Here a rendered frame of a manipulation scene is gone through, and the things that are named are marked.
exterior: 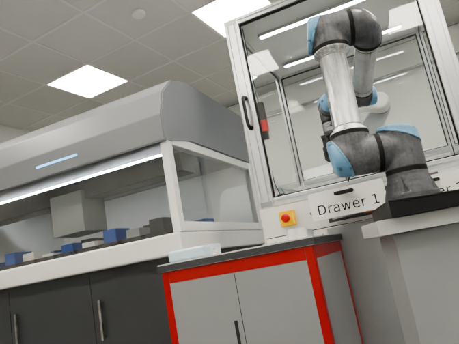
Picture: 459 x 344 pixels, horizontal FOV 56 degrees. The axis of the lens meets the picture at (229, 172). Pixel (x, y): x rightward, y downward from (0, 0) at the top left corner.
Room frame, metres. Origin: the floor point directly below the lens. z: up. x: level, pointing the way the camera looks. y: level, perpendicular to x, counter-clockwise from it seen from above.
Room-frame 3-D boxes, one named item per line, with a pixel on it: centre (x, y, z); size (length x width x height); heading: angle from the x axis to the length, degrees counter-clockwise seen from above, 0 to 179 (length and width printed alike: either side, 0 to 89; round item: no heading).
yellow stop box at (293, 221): (2.09, -0.23, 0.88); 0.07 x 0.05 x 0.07; 68
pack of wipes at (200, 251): (1.73, 0.21, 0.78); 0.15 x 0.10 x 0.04; 78
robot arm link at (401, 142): (1.27, -0.51, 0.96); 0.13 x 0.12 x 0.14; 82
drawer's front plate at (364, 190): (1.68, -0.43, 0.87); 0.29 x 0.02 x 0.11; 68
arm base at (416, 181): (1.26, -0.51, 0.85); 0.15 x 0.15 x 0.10
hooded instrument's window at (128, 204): (2.93, 0.91, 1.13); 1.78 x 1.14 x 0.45; 68
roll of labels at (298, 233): (1.63, -0.21, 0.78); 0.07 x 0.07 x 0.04
